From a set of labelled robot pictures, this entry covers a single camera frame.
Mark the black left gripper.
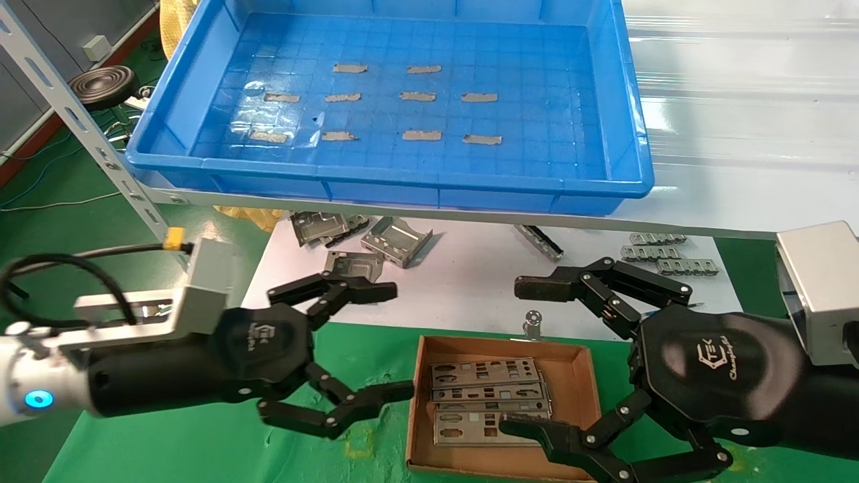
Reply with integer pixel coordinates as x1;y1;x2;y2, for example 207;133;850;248
87;275;413;440

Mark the long metal bar part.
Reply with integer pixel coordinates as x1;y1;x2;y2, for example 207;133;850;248
515;225;564;262

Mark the black camera cable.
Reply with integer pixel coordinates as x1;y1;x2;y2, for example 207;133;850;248
0;243;170;329

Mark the cardboard box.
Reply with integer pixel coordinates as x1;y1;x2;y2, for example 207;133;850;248
407;334;603;482

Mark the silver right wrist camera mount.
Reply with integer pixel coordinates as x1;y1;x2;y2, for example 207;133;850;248
776;221;859;367

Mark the black round base disc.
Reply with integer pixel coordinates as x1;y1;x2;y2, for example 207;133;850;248
67;65;138;111

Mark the blue plastic tray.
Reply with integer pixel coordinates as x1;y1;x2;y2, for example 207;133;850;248
126;0;655;217

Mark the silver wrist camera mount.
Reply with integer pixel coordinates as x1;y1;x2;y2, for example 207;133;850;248
72;237;237;351
776;221;859;367

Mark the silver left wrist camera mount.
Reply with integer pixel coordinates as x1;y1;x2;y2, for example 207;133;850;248
72;237;237;351

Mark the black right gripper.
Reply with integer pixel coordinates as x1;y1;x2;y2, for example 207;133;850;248
500;258;859;483

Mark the white floor cable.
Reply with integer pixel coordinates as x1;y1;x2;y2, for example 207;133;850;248
0;192;123;213

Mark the perforated metal shield plate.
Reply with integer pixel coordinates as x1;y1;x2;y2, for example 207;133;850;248
429;358;542;392
432;384;552;411
433;408;552;447

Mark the green table cloth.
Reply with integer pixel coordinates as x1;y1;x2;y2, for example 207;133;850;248
44;321;859;483

